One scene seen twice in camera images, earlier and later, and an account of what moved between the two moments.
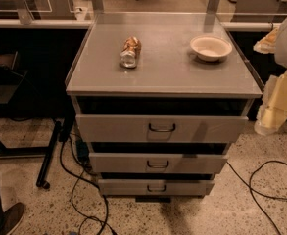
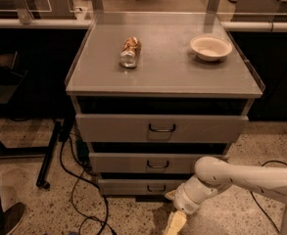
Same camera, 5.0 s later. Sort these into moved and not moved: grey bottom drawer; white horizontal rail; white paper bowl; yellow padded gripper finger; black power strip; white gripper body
Moved: white gripper body; yellow padded gripper finger
Not moved: white paper bowl; black power strip; grey bottom drawer; white horizontal rail
